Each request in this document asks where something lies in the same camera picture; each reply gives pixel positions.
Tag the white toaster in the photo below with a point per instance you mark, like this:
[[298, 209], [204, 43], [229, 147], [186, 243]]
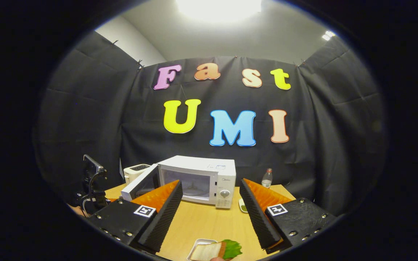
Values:
[[132, 174]]

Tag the sandwich with lettuce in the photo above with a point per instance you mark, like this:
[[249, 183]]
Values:
[[205, 251]]

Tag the black backdrop cloth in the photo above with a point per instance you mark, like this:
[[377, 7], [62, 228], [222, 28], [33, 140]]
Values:
[[321, 127]]

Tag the clear bottle with red label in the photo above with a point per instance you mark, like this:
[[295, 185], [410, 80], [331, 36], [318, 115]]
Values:
[[267, 181]]

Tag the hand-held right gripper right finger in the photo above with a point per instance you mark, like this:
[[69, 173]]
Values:
[[258, 217]]

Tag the white microwave oven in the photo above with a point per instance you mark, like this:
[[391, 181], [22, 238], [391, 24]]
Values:
[[194, 165]]

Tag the small ceiling light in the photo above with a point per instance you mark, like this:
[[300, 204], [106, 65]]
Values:
[[328, 35]]

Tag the white divided dish with beans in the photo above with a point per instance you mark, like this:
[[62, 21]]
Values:
[[242, 207]]

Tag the large ceiling light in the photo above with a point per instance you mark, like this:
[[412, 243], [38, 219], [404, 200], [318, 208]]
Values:
[[218, 9]]

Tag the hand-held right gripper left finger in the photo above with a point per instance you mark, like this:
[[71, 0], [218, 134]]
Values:
[[165, 221]]

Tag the white rectangular plate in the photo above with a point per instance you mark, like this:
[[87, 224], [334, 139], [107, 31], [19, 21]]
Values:
[[199, 242]]

